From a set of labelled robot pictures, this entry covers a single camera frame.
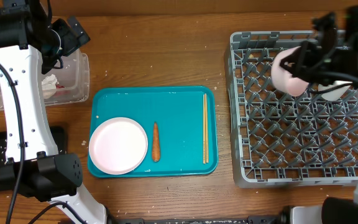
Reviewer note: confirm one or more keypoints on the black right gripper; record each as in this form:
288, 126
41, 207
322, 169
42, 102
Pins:
301, 63

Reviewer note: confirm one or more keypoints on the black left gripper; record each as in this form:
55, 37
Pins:
71, 42

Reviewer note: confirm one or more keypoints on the white cup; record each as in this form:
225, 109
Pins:
335, 91

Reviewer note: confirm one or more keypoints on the white napkin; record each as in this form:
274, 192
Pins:
49, 86

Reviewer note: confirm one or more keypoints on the wooden chopstick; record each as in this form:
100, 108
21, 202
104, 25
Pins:
204, 141
206, 127

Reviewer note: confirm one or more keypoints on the large white plate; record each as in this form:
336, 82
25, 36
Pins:
118, 146

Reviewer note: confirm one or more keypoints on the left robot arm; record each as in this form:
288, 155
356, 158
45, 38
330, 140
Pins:
32, 44

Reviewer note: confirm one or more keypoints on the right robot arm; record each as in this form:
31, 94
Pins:
333, 210

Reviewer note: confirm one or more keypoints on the grey dishwasher rack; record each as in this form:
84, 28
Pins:
278, 139

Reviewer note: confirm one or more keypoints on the clear plastic bin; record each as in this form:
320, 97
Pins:
75, 77

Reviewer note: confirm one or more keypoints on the teal plastic tray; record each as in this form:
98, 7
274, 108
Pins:
178, 111

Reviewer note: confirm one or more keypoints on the orange carrot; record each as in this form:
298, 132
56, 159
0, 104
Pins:
156, 155

